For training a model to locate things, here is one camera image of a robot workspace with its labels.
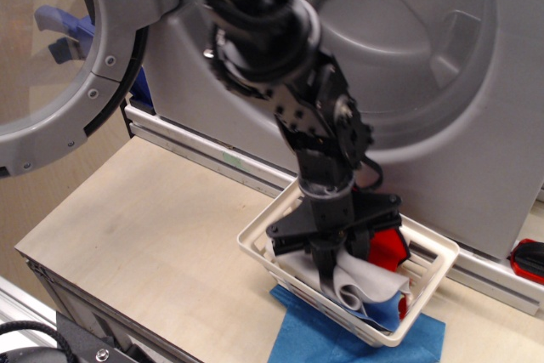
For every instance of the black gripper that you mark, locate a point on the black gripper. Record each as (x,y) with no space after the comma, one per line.
(324,222)

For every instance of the grey felt cloth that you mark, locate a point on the grey felt cloth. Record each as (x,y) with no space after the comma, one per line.
(355,283)

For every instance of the red cloth with dark trim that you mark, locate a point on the red cloth with dark trim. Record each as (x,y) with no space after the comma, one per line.
(389,249)

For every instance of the blue felt cloth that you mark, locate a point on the blue felt cloth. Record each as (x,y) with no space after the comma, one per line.
(384,316)

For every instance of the white plastic laundry basket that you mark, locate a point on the white plastic laundry basket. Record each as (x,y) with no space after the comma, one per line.
(432,257)

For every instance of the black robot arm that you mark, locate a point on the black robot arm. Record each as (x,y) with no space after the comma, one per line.
(270,50)

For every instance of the grey toy washing machine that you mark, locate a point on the grey toy washing machine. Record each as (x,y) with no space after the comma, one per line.
(452,88)

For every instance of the blue cloth under basket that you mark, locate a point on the blue cloth under basket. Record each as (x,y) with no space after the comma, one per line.
(306,335)

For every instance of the red and black clamp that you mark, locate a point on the red and black clamp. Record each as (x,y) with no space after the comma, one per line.
(526,260)

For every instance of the blue clamp behind door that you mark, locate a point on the blue clamp behind door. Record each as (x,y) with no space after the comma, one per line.
(77,34)

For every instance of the grey round washer door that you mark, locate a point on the grey round washer door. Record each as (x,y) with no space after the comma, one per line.
(116,54)

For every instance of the aluminium extrusion rail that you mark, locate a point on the aluminium extrusion rail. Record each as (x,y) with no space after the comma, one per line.
(493,277)

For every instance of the black metal bracket with bolt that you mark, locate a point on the black metal bracket with bolt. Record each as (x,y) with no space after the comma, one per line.
(89,348)

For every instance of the aluminium frame rail lower left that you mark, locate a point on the aluminium frame rail lower left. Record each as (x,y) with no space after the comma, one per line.
(17,305)

